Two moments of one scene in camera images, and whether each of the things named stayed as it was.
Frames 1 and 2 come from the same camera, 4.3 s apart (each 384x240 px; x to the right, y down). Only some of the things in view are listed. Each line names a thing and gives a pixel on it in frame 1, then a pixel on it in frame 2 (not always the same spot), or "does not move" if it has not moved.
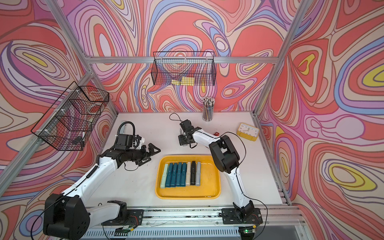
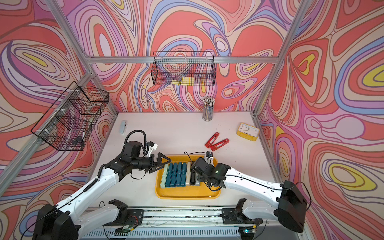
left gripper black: (140, 162) -> (152, 168)
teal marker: (168, 180) does not move
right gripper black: (181, 140) -> (200, 178)
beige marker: (188, 176) does not move
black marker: (193, 168) does not move
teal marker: (184, 174) does not move
